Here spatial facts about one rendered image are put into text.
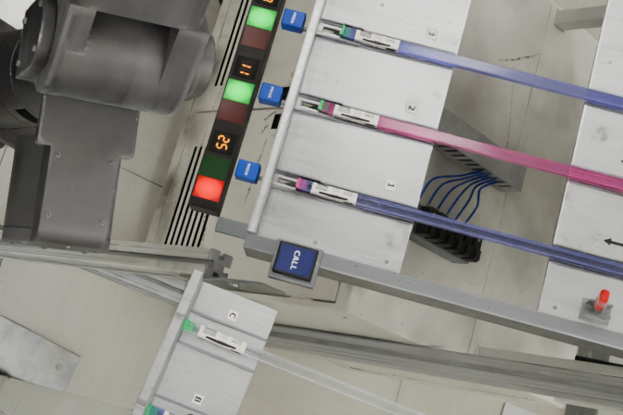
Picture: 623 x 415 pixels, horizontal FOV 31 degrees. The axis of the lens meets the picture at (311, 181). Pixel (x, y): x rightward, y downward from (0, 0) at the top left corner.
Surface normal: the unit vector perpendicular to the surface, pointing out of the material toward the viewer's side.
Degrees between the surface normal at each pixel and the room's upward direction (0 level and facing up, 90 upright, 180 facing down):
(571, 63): 0
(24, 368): 0
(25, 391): 90
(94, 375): 0
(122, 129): 21
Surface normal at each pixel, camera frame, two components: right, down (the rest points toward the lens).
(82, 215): 0.40, 0.01
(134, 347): 0.70, 0.01
